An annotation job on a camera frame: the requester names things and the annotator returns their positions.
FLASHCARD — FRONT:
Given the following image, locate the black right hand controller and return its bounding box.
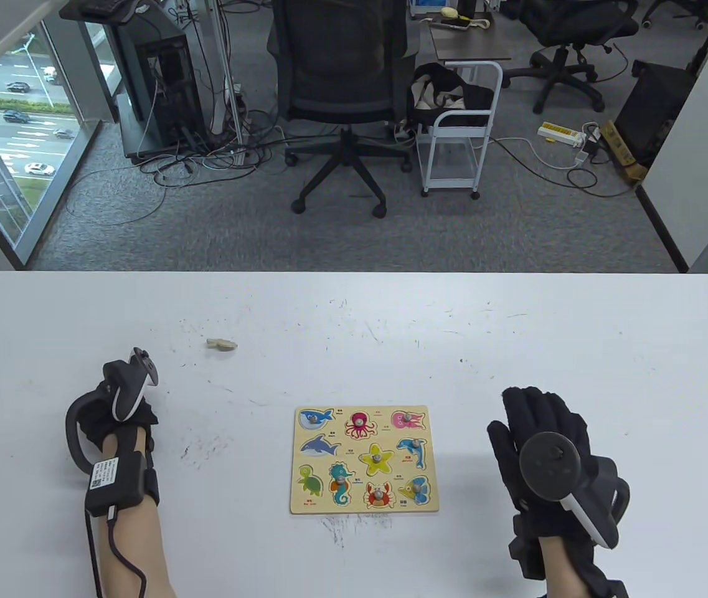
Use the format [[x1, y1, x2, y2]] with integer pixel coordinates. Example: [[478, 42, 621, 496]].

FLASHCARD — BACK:
[[519, 432, 631, 550]]

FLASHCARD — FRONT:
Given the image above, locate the white floor cable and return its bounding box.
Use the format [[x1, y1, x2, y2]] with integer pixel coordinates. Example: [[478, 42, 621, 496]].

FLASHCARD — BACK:
[[489, 136, 582, 170]]

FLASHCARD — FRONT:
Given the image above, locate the white plug adapter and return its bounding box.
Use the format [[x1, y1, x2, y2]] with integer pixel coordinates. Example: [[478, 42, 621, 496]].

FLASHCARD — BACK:
[[580, 123, 605, 158]]

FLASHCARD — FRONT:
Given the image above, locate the glass window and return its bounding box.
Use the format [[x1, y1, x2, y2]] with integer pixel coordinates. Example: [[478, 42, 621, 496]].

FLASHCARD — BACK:
[[0, 19, 102, 265]]

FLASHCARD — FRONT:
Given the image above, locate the black hand controller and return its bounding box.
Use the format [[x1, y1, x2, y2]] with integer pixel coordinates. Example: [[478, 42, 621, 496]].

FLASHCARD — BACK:
[[519, 432, 631, 550], [65, 348, 160, 477]]

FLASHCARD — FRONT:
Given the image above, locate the light blue dolphin puzzle piece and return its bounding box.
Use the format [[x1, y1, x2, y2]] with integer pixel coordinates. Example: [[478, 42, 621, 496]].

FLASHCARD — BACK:
[[397, 437, 428, 469]]

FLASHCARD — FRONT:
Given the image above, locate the red crab puzzle piece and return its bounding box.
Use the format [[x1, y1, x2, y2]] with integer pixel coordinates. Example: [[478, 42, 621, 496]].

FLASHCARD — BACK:
[[364, 481, 397, 508]]

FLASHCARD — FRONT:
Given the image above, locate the black monitor stand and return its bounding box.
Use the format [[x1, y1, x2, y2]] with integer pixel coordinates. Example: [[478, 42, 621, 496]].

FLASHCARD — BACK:
[[58, 0, 144, 26]]

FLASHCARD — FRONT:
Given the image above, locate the white rolling cart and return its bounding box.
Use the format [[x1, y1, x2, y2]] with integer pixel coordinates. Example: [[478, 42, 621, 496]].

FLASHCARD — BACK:
[[415, 60, 504, 201]]

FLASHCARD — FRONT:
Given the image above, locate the black mesh office chair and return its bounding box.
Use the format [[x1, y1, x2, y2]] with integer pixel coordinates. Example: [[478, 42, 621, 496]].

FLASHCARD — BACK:
[[267, 0, 422, 219]]

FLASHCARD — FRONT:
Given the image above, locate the black left hand controller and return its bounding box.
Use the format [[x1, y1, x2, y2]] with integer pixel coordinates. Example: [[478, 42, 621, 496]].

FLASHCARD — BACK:
[[65, 348, 160, 477]]

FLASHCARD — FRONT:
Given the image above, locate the black and beige bag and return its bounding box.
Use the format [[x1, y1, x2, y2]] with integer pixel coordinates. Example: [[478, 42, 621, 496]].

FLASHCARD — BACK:
[[408, 62, 495, 128]]

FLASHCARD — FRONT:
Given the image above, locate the black left wrist camera module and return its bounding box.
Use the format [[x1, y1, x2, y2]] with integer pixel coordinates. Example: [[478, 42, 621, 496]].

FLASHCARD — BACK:
[[85, 452, 146, 518]]

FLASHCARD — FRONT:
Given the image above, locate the cardboard box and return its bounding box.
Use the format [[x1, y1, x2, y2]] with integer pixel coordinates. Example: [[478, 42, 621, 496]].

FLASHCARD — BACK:
[[600, 120, 650, 183]]

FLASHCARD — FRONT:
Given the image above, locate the black floor cable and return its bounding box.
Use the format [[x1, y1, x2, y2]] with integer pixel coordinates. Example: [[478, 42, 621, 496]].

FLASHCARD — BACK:
[[494, 140, 640, 199]]

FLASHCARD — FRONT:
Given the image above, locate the brown side table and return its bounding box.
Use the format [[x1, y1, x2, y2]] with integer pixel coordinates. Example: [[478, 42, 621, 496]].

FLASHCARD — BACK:
[[428, 16, 512, 63]]

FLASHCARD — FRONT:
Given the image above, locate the black computer tower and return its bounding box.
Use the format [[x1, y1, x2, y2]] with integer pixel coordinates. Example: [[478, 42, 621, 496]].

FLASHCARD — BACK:
[[118, 28, 208, 158]]

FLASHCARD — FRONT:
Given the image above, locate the white rig pole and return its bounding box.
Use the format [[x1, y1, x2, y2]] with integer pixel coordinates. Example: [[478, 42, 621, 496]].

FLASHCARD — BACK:
[[204, 0, 247, 168]]

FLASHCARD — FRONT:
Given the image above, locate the tangle of floor cables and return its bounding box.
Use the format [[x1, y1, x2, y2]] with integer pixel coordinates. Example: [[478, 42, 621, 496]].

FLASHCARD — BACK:
[[66, 0, 304, 226]]

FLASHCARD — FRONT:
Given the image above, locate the person's left forearm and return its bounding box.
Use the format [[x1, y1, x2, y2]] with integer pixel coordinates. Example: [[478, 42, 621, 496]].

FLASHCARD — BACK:
[[95, 430, 177, 598]]

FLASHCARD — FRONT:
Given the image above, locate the person's right forearm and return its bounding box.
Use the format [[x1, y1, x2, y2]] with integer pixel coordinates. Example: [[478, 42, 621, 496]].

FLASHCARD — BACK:
[[540, 536, 628, 598]]

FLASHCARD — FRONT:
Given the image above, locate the wooden puzzle frame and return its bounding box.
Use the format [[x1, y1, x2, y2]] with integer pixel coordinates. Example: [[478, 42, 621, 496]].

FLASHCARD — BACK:
[[291, 405, 441, 515]]

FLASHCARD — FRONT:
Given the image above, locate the white yellow power strip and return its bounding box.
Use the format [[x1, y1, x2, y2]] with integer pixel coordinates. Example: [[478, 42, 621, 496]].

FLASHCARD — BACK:
[[537, 121, 583, 147]]

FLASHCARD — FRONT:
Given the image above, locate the black case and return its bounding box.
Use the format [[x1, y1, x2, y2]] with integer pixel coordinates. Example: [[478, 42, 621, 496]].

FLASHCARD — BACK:
[[614, 60, 697, 169]]

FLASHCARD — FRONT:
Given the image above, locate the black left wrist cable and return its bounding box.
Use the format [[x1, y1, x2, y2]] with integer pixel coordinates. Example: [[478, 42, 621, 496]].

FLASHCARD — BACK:
[[85, 506, 148, 598]]

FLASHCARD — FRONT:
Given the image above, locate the person's right hand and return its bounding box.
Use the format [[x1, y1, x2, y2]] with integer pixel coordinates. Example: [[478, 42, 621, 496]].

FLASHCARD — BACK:
[[488, 386, 593, 580]]

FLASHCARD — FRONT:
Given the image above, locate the person's left hand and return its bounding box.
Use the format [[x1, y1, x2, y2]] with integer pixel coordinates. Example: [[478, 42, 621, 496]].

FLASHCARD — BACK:
[[77, 383, 160, 471]]

